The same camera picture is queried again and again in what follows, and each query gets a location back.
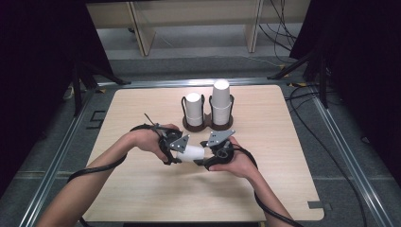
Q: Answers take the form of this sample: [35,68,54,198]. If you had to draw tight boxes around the tall stack of white cups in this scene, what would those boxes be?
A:
[210,79,232,126]

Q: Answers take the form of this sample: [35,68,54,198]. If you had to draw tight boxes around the black tripod stand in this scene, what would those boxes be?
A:
[267,46,330,110]
[70,60,131,117]

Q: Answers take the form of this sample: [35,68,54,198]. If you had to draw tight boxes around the dark brown double cup holder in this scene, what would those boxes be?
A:
[181,94,235,132]

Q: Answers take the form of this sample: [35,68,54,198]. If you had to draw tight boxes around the long black floor cable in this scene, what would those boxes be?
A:
[284,84,369,227]

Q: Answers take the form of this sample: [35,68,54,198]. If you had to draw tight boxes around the person's right hand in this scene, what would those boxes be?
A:
[207,140,260,182]

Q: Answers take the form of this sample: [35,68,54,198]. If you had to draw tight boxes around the short stack of white cups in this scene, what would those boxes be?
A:
[184,92,204,127]

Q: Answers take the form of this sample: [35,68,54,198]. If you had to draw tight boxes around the dark curtain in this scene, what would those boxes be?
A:
[288,0,401,181]
[0,0,114,193]

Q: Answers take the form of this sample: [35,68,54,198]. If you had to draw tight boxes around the metal floor rail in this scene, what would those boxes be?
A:
[18,89,96,227]
[96,77,292,89]
[310,89,396,227]

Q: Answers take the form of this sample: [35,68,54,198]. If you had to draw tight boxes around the beige wooden furniture frame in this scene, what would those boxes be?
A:
[85,0,311,58]

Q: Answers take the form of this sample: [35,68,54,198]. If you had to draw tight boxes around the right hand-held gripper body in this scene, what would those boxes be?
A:
[202,129,236,172]

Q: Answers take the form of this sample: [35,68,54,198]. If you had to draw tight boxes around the bundle of black floor cables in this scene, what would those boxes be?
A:
[258,0,299,64]

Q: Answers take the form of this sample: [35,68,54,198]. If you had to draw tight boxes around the person's left hand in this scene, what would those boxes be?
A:
[129,123,182,163]

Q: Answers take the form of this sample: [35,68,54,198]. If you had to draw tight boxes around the white floor cable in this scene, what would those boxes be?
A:
[242,55,285,69]

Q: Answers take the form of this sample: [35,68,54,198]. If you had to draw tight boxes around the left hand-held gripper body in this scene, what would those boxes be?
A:
[158,129,191,166]

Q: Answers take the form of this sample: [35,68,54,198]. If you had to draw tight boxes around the thin zip tie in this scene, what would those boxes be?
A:
[144,113,159,128]

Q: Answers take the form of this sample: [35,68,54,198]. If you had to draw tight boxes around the white paper cup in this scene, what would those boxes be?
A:
[175,145,206,164]

